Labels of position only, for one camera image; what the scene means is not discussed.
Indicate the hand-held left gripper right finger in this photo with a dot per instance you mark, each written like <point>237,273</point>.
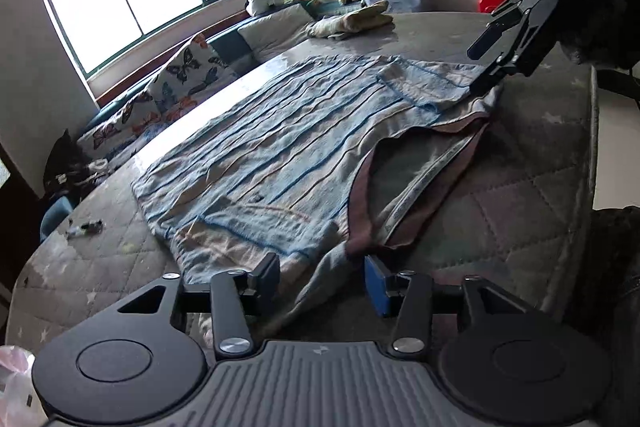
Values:
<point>377,289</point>

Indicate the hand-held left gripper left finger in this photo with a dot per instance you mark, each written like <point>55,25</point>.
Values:
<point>272,274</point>

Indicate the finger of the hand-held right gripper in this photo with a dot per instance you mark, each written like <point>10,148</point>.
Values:
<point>530,42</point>
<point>492,34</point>

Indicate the blue striped shirt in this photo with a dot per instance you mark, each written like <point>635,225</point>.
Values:
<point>275,147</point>

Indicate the red box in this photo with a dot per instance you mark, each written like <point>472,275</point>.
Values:
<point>494,3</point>

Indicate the folded beige cloth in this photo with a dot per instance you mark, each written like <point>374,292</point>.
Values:
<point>350,21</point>

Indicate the grey quilted mattress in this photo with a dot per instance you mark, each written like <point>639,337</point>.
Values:
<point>525,187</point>

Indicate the small dark clutter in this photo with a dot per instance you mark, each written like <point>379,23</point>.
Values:
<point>85,229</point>

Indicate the butterfly print pillow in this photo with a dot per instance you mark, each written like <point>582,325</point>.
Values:
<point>185,77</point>

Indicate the grey pillow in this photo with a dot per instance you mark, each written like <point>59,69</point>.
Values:
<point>275,32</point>

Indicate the blue stool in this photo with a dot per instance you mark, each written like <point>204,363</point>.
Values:
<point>55,217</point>

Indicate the white plush toy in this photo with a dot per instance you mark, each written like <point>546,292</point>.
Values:
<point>261,3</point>

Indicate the black bag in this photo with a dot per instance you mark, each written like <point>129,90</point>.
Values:
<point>65,162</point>

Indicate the pink plastic bag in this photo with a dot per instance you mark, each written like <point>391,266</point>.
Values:
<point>15,387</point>

